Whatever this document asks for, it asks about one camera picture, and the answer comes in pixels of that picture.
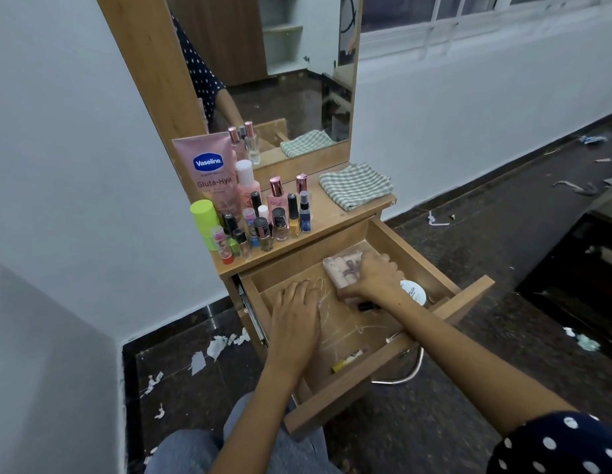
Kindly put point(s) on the maroon nail polish bottle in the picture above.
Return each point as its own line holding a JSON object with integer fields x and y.
{"x": 367, "y": 306}

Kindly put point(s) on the torn white paper pile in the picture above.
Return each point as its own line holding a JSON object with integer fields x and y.
{"x": 217, "y": 346}

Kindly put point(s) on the dark wooden bed frame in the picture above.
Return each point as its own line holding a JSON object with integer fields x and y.
{"x": 582, "y": 291}

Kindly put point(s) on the navy dotted sleeve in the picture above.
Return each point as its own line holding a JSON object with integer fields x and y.
{"x": 558, "y": 446}

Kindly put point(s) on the wooden drawer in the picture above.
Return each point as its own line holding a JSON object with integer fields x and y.
{"x": 464, "y": 296}

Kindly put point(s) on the green checked cloth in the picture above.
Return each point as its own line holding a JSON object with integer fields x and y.
{"x": 355, "y": 187}

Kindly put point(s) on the pink Vaseline lotion tube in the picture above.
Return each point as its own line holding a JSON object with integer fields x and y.
{"x": 207, "y": 167}

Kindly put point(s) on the metal drawer rail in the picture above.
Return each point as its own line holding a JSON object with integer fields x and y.
{"x": 251, "y": 315}

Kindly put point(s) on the yellow lip balm stick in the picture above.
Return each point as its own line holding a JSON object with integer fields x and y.
{"x": 348, "y": 360}

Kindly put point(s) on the pink bottle with white cap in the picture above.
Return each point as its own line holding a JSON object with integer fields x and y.
{"x": 246, "y": 185}

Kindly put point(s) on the white barred window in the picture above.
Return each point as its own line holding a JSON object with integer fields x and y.
{"x": 434, "y": 39}

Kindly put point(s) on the white capped nail polish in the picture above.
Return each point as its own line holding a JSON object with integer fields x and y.
{"x": 263, "y": 211}

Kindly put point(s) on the gold nail polish bottle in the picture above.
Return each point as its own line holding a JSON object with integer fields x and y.
{"x": 256, "y": 199}

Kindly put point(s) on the blue nail polish bottle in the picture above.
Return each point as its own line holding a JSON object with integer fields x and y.
{"x": 305, "y": 214}

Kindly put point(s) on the clear perfume bottle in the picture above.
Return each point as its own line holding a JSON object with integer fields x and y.
{"x": 301, "y": 183}

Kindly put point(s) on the green cylindrical stick container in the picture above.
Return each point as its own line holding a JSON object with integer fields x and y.
{"x": 203, "y": 217}

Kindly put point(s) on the blue crumpled wrapper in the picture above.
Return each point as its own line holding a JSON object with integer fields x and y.
{"x": 592, "y": 139}

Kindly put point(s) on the nude nail polish bottle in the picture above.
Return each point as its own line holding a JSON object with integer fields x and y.
{"x": 280, "y": 227}

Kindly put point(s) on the person's left forearm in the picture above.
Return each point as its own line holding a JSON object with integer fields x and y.
{"x": 256, "y": 424}

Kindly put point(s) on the yellow nail polish bottle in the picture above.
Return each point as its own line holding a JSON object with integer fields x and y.
{"x": 293, "y": 217}

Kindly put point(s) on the pink perfume bottle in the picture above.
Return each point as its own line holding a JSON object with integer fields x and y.
{"x": 277, "y": 199}

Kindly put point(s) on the person's grey jeans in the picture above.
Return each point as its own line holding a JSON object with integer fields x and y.
{"x": 187, "y": 454}

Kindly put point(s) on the person's left hand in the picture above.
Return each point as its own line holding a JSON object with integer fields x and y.
{"x": 293, "y": 330}

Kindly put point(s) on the small dark nail polish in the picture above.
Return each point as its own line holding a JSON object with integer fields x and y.
{"x": 242, "y": 244}

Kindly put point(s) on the person's right hand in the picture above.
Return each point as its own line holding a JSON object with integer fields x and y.
{"x": 377, "y": 281}

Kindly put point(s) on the white round jar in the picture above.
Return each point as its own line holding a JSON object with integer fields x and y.
{"x": 415, "y": 292}

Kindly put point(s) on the white paper scrap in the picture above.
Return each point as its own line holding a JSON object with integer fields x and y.
{"x": 150, "y": 455}
{"x": 152, "y": 384}
{"x": 160, "y": 412}

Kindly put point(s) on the crumpled white paper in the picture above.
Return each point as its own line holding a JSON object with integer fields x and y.
{"x": 585, "y": 342}

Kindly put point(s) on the glitter capped nail polish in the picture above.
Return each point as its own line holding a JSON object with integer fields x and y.
{"x": 262, "y": 234}

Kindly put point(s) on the clear box of mini bottles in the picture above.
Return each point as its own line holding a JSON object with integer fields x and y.
{"x": 340, "y": 268}

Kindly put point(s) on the grey curved strip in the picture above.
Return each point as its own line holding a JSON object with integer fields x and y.
{"x": 573, "y": 186}

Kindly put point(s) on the wooden dressing table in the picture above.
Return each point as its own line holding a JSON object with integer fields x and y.
{"x": 153, "y": 69}

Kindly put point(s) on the person's right forearm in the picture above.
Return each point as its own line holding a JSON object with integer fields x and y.
{"x": 474, "y": 370}

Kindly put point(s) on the dressing table mirror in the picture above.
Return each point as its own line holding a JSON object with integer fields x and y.
{"x": 286, "y": 93}

